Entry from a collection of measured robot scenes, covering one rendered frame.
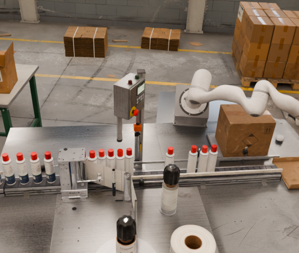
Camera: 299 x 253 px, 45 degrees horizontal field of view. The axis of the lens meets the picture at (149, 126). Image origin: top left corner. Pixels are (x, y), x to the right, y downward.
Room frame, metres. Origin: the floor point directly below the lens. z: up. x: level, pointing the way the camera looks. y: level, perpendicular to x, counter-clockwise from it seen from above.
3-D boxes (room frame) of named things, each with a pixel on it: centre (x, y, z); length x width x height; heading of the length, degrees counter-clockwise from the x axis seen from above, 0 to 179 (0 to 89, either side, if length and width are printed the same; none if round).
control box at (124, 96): (1.73, 0.11, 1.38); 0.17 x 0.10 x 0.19; 154
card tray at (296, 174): (1.81, -0.99, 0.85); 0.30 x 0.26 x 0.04; 98
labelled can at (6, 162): (1.54, 0.77, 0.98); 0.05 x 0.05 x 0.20
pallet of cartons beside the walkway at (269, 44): (5.22, -1.70, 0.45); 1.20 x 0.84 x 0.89; 179
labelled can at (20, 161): (1.55, 0.70, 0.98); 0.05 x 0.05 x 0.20
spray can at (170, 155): (1.67, -0.13, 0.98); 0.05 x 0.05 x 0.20
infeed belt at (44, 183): (1.66, -0.01, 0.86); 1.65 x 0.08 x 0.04; 98
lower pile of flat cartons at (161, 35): (6.14, -0.13, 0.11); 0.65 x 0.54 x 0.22; 85
